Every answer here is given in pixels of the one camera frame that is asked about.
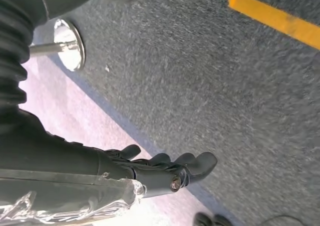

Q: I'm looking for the clear plastic wrap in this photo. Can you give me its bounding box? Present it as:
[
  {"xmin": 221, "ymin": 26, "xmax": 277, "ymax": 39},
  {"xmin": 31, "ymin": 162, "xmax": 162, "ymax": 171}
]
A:
[{"xmin": 0, "ymin": 169, "xmax": 147, "ymax": 226}]

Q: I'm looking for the chrome base stanchion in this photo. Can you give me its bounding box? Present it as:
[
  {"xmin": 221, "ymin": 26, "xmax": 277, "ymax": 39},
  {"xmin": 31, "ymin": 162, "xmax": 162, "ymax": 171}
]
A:
[{"xmin": 29, "ymin": 18, "xmax": 86, "ymax": 72}]

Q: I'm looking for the ribbed grey right arm sleeve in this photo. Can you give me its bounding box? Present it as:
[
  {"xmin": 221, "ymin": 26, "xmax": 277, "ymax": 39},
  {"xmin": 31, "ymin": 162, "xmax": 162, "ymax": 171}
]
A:
[{"xmin": 0, "ymin": 0, "xmax": 41, "ymax": 113}]

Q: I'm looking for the black robot foot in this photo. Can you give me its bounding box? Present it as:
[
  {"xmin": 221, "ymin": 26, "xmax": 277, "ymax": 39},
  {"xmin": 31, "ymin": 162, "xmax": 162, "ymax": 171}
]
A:
[{"xmin": 193, "ymin": 212, "xmax": 214, "ymax": 226}]

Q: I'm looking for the yellow floor tape outline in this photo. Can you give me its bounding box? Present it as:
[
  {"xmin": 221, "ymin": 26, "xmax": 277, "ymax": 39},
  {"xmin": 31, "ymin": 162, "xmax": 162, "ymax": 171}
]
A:
[{"xmin": 226, "ymin": 0, "xmax": 320, "ymax": 51}]

